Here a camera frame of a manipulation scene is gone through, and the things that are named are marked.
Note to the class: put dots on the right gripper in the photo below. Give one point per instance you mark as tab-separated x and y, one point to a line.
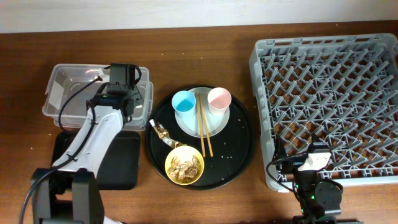
293	163

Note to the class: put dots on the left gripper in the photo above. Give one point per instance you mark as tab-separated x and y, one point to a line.
137	95

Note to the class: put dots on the gold snack wrapper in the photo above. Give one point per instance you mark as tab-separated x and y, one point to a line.
164	135

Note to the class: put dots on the blue cup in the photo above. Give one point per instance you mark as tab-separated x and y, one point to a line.
184	103

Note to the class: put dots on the pink cup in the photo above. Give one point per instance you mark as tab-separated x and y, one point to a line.
219	100

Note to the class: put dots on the yellow bowl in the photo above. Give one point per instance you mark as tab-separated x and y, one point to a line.
184	153

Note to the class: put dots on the food scraps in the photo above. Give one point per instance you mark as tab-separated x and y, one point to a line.
184	171

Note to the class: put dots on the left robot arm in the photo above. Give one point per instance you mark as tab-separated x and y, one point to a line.
68	191

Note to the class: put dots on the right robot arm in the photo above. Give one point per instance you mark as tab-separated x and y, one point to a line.
319	198

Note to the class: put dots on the grey dishwasher rack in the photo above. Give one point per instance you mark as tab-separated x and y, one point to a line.
341	88

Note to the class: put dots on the clear plastic bin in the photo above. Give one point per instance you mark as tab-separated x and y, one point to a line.
71	85

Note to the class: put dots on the black rectangular tray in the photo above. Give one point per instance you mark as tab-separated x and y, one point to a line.
116	168

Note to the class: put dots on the white plate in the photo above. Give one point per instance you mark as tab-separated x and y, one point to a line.
215	122

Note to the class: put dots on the left wooden chopstick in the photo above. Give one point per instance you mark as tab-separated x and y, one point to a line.
203	152

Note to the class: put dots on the wooden chopstick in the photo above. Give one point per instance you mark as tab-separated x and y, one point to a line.
203	152
202	106

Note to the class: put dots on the right wooden chopstick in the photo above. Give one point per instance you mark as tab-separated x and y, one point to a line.
202	106

